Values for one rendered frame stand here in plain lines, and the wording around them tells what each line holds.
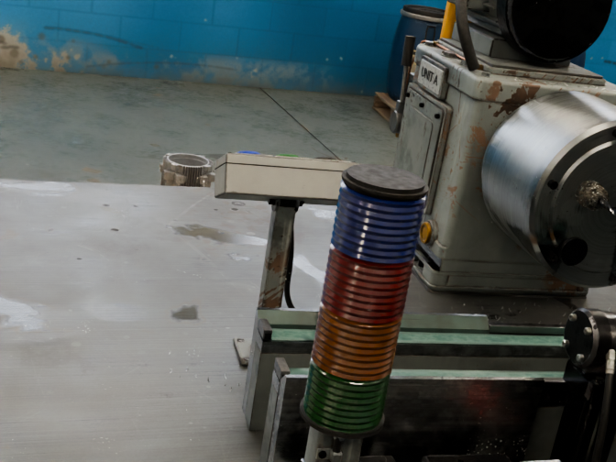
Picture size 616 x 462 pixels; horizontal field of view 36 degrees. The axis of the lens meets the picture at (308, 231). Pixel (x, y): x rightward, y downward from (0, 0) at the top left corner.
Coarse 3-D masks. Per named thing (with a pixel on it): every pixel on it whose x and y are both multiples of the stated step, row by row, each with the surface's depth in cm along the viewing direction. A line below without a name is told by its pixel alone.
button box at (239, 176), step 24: (216, 168) 119; (240, 168) 114; (264, 168) 115; (288, 168) 116; (312, 168) 117; (336, 168) 118; (216, 192) 119; (240, 192) 114; (264, 192) 115; (288, 192) 116; (312, 192) 117; (336, 192) 118
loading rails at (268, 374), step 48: (288, 336) 107; (432, 336) 112; (480, 336) 114; (528, 336) 116; (288, 384) 95; (432, 384) 99; (480, 384) 101; (528, 384) 102; (288, 432) 97; (384, 432) 100; (432, 432) 101; (480, 432) 103; (528, 432) 105
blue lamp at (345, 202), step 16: (352, 192) 63; (336, 208) 66; (352, 208) 63; (368, 208) 62; (384, 208) 62; (400, 208) 62; (416, 208) 63; (336, 224) 65; (352, 224) 63; (368, 224) 63; (384, 224) 62; (400, 224) 63; (416, 224) 64; (336, 240) 65; (352, 240) 63; (368, 240) 63; (384, 240) 63; (400, 240) 63; (416, 240) 65; (352, 256) 64; (368, 256) 63; (384, 256) 63; (400, 256) 64
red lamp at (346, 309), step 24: (336, 264) 65; (360, 264) 64; (384, 264) 64; (408, 264) 65; (336, 288) 65; (360, 288) 64; (384, 288) 64; (336, 312) 66; (360, 312) 65; (384, 312) 65
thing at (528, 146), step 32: (544, 96) 140; (576, 96) 138; (512, 128) 138; (544, 128) 132; (576, 128) 128; (608, 128) 126; (512, 160) 135; (544, 160) 128; (576, 160) 127; (608, 160) 128; (512, 192) 134; (544, 192) 128; (576, 192) 128; (608, 192) 130; (512, 224) 136; (544, 224) 130; (576, 224) 130; (608, 224) 132; (544, 256) 131; (576, 256) 132; (608, 256) 134
